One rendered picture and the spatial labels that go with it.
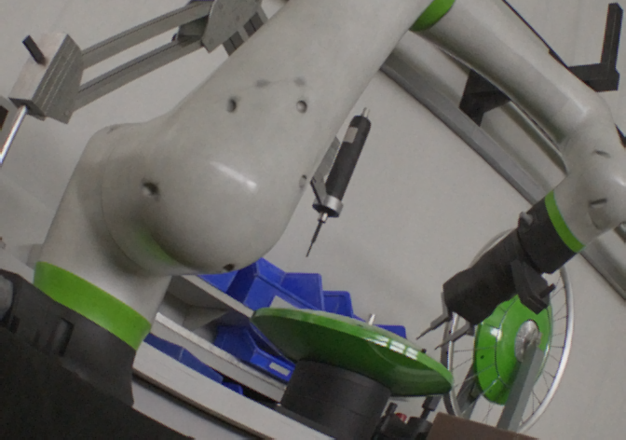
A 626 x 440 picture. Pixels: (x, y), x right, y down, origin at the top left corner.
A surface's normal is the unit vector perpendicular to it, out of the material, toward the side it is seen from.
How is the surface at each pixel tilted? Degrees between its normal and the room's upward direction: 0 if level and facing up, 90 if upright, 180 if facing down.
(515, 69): 130
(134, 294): 90
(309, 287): 88
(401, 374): 159
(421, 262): 90
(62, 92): 90
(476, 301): 142
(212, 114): 72
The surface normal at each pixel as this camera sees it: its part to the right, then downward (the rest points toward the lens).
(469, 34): 0.29, 0.57
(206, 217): 0.06, 0.32
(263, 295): 0.54, 0.11
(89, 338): 0.52, -0.33
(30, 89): -0.39, -0.46
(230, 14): 0.85, 0.17
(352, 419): 0.49, -0.11
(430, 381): -0.01, 0.84
